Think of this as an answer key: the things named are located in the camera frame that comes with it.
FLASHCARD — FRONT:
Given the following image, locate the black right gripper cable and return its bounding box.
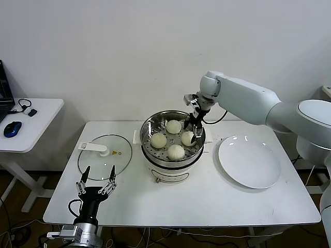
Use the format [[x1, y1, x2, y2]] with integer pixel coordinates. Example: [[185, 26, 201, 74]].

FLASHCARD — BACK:
[[203, 110, 228, 125]]

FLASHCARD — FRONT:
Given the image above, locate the black floor cable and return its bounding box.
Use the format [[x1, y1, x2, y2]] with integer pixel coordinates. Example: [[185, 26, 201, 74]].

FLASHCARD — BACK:
[[0, 198, 12, 248]]

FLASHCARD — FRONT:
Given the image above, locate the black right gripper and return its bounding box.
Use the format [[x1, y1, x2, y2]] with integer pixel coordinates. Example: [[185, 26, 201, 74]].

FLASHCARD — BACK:
[[184, 110, 208, 145]]

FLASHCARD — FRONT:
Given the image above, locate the white floor cable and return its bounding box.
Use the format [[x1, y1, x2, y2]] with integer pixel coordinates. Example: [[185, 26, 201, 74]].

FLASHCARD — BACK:
[[144, 227, 282, 238]]

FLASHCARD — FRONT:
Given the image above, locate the white electric cooking pot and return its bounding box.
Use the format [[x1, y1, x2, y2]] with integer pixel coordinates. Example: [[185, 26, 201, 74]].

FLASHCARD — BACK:
[[132, 129, 214, 184]]

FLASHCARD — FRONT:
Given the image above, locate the white steamed baozi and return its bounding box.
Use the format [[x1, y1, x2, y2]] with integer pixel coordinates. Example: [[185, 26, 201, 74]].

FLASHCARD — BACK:
[[165, 120, 182, 134], [180, 131, 195, 147], [150, 133, 167, 149], [167, 144, 185, 161]]

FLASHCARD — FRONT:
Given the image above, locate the white table leg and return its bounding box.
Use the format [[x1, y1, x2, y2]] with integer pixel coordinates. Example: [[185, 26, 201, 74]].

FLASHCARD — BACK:
[[247, 226, 288, 248]]

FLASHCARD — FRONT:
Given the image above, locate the blue and black mouse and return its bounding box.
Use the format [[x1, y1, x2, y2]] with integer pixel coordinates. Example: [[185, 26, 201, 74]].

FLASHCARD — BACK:
[[3, 121, 23, 138]]

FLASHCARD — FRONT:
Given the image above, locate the stainless steel steamer basket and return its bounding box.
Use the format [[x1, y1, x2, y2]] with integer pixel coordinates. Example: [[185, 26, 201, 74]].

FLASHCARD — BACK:
[[140, 110, 206, 168]]

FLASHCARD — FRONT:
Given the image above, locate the glass lid with white handle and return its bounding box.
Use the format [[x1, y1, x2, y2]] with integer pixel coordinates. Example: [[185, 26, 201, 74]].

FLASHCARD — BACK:
[[78, 134, 132, 181]]

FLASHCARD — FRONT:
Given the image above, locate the white hanging cable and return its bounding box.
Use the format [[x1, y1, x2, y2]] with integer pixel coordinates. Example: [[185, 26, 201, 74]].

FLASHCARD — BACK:
[[305, 165, 315, 187]]

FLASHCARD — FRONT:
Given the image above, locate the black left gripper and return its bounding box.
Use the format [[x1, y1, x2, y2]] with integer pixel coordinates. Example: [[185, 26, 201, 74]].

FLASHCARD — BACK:
[[74, 166, 117, 225]]

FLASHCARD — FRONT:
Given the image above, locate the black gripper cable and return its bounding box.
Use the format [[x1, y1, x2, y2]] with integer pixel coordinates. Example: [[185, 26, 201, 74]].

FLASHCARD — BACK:
[[68, 198, 83, 219], [203, 110, 228, 125]]

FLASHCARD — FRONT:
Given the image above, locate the black laptop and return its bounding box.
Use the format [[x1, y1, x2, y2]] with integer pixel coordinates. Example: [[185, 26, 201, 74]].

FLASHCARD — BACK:
[[0, 60, 15, 123]]

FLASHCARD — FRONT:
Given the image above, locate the black cable with white adapter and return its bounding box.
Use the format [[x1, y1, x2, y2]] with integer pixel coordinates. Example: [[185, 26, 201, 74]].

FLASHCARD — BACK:
[[9, 99, 32, 115]]

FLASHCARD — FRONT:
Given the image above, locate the white side table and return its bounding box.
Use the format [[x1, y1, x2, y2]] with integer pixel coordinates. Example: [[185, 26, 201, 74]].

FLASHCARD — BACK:
[[0, 98, 65, 214]]

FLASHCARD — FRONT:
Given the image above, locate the white round plate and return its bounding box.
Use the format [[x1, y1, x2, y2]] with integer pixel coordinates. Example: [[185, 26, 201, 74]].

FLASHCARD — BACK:
[[217, 134, 281, 189]]

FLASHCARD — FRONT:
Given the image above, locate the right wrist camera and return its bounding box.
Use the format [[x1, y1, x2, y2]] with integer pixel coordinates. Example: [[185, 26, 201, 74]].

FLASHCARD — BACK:
[[183, 94, 199, 106]]

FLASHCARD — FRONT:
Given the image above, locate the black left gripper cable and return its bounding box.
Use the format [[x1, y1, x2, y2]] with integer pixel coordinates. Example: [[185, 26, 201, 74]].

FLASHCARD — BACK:
[[68, 198, 83, 219]]

